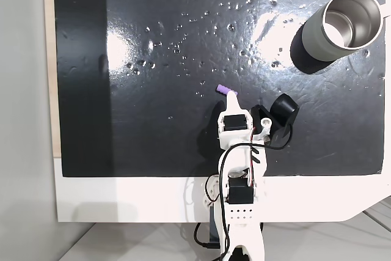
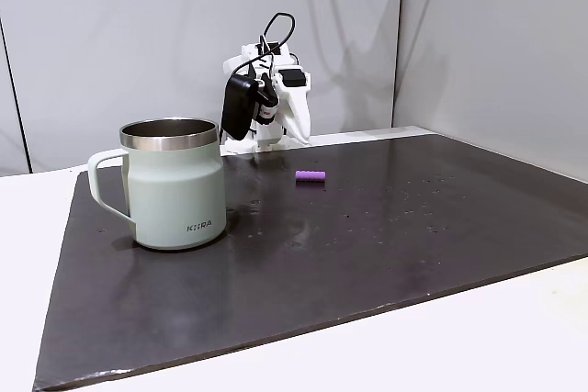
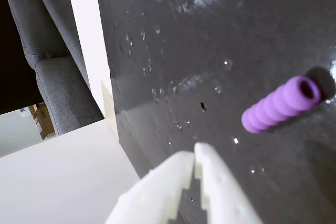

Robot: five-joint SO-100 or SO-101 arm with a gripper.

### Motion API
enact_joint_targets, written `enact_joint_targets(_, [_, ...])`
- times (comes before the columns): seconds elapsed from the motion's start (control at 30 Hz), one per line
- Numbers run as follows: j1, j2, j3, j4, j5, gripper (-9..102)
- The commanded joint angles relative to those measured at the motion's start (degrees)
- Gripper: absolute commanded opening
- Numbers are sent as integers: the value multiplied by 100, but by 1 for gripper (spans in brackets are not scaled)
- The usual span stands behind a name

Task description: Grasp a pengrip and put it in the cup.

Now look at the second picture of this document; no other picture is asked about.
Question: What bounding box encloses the pale green steel mug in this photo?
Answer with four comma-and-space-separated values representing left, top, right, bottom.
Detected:
86, 117, 228, 252

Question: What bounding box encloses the black camera cable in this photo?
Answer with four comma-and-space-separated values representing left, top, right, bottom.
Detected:
229, 12, 297, 86

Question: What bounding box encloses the dark grey table mat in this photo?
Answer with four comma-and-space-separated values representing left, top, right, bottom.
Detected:
31, 132, 588, 392

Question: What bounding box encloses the black oval camera box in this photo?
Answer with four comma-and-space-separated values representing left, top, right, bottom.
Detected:
220, 73, 260, 142

